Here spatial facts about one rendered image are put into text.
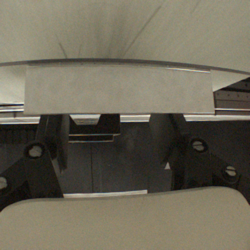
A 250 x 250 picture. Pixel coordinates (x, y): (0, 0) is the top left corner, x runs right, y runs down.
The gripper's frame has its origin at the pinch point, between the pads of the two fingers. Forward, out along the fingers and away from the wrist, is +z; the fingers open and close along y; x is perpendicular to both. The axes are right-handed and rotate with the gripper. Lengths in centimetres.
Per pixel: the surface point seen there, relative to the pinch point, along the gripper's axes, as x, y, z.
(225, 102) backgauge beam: -17.7, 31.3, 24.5
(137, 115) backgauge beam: -20.2, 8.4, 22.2
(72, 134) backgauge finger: -18.5, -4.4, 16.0
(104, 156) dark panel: -48, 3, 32
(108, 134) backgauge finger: -18.6, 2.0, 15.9
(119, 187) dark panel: -55, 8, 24
